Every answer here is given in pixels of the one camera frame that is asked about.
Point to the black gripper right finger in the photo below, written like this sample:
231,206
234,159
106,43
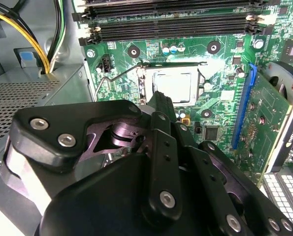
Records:
210,167

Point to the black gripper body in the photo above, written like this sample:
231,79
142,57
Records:
107,201

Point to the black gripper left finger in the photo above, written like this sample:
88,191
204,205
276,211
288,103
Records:
62,118

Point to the CPU with silver top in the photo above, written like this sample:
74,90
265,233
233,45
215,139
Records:
175,86

